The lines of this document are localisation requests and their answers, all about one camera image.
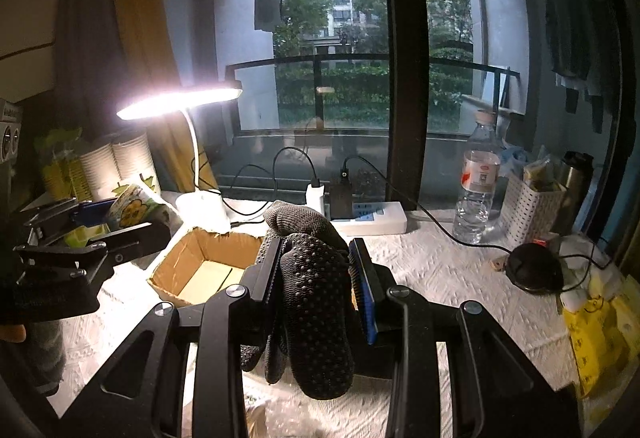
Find white desk lamp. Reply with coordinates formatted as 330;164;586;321
117;80;242;233

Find white phone charger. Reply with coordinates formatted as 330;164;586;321
305;178;326;216

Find white power strip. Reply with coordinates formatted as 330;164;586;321
332;201;408;238

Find black power adapter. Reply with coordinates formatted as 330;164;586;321
329;166;352;219

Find operator hand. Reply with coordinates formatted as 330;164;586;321
0;325;26;343

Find open cardboard box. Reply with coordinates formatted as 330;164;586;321
148;226;262;307

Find white embossed tablecloth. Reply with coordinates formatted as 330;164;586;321
48;210;579;437

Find white perforated basket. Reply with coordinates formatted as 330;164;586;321
499;173;566;247

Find clear water bottle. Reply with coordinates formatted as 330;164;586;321
454;110;502;244

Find dark window frame post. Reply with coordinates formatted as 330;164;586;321
386;0;430;210

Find black balcony railing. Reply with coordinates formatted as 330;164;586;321
226;54;520;136

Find green paper cup pack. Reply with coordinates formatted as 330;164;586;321
35;128;92;201

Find yellow plastic bag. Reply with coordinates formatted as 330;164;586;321
561;276;639;398

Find hanging dark sweater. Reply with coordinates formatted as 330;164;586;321
544;0;604;134

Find white paper cup pack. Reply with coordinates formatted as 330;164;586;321
79;129;160;200

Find steel thermos flask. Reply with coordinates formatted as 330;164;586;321
552;150;593;236

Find grey knit gloves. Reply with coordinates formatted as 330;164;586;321
241;201;358;400

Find black round puck device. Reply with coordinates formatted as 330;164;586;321
504;242;564;295

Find yellow curtain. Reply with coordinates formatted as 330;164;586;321
112;0;219;193

